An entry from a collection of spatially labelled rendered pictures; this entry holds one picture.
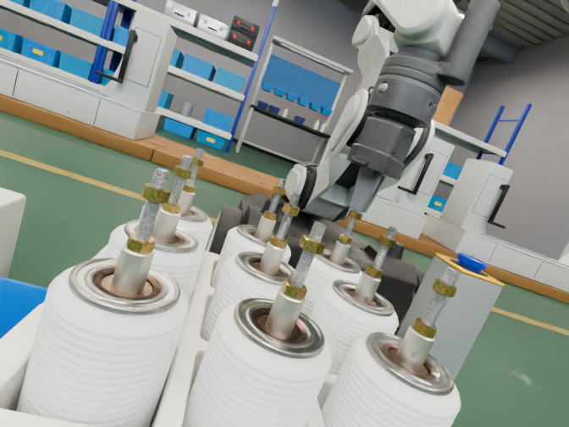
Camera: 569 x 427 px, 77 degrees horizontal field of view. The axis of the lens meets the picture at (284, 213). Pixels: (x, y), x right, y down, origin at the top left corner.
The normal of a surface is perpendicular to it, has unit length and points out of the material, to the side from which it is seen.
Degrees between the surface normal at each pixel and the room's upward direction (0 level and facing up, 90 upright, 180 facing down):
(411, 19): 90
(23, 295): 88
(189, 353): 0
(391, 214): 90
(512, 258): 90
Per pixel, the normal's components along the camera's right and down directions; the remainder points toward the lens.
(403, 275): 0.34, -0.47
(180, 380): 0.35, -0.92
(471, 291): 0.12, 0.23
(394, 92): -0.55, -0.04
